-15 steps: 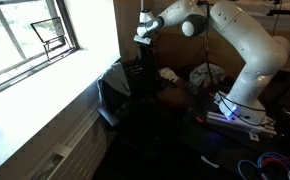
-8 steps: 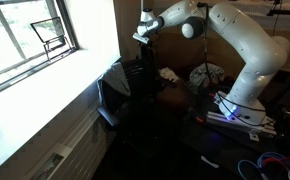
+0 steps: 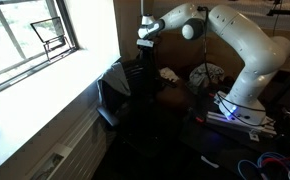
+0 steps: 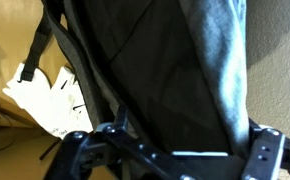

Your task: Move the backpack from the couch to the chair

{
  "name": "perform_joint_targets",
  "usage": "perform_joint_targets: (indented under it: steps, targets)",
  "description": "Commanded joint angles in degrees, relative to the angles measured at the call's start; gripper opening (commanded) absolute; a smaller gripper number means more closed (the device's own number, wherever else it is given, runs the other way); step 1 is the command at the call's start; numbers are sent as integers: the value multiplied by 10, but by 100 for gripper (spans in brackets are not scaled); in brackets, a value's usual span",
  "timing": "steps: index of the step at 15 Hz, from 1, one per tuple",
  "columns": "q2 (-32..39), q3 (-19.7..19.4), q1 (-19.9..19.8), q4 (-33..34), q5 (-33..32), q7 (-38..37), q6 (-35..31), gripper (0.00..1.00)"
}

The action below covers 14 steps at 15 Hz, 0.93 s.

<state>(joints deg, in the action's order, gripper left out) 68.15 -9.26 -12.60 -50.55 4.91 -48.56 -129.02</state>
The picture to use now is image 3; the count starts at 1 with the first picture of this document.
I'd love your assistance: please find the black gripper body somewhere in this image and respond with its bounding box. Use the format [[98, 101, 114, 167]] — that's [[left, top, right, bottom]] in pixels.
[[138, 45, 157, 64]]

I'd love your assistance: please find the black mesh office chair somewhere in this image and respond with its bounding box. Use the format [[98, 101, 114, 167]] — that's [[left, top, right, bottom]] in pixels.
[[96, 59, 173, 158]]

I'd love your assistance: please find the grey cloth on chair back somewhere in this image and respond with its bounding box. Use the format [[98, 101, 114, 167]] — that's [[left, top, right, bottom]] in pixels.
[[97, 62, 132, 101]]

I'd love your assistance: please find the white socks pile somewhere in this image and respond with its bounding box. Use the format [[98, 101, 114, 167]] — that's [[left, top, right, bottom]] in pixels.
[[159, 67, 180, 83]]

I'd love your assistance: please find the grey hooded cloth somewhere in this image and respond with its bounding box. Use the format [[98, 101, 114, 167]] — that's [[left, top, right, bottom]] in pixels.
[[188, 62, 225, 95]]

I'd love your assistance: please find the white radiator cover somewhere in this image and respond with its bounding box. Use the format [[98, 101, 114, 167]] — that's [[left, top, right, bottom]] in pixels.
[[54, 106, 111, 180]]

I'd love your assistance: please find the white paper scrap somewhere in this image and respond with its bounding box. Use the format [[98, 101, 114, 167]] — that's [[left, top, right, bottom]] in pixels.
[[200, 155, 220, 169]]

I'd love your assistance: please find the window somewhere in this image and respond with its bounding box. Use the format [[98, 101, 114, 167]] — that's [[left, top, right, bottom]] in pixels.
[[0, 0, 80, 101]]

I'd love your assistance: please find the black stand bar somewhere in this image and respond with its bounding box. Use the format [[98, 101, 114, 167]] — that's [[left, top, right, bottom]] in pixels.
[[265, 0, 290, 18]]

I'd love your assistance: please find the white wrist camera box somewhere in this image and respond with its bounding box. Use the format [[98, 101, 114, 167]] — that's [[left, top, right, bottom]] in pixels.
[[136, 38, 155, 48]]

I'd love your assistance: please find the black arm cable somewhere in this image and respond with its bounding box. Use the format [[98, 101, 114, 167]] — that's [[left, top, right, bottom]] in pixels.
[[196, 5, 220, 98]]

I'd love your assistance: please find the black wire frame stand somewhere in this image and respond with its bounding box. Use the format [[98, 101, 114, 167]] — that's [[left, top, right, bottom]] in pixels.
[[29, 16, 70, 62]]

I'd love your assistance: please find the aluminium robot mount plate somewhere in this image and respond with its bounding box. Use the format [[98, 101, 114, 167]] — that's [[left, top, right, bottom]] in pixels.
[[205, 110, 278, 138]]

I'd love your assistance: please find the blue cable bundle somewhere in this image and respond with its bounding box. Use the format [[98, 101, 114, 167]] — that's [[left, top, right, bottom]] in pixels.
[[237, 151, 290, 180]]

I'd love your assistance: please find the red cable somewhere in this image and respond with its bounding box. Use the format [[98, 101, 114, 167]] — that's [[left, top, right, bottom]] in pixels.
[[262, 156, 290, 168]]

